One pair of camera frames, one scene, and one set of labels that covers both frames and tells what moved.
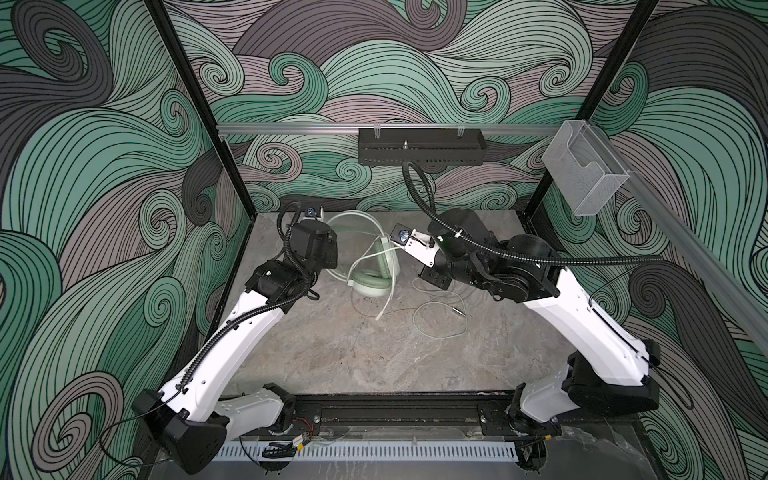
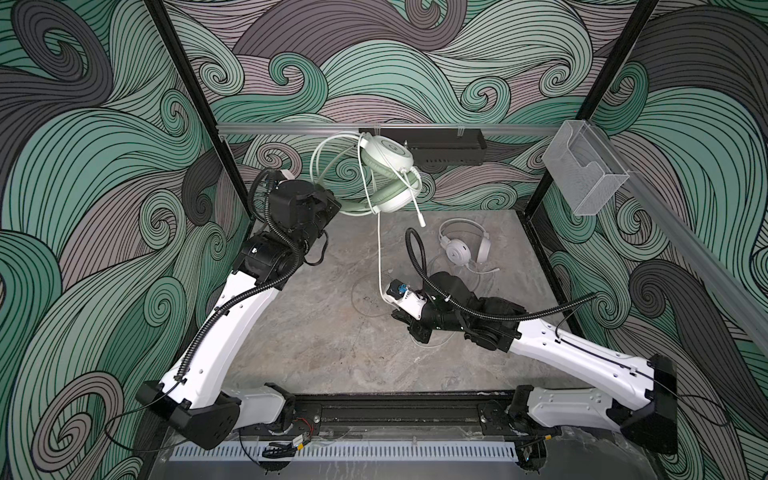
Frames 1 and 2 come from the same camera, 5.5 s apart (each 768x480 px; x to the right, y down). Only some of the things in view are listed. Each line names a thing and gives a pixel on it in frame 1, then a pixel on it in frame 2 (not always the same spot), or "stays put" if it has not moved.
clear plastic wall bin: [582, 168] stays put
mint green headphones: [365, 259] -> [395, 182]
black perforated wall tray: [421, 146] stays put
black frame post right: [589, 103] stays put
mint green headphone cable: [393, 275] -> [382, 289]
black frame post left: [160, 15] stays put
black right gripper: [438, 275] -> [416, 326]
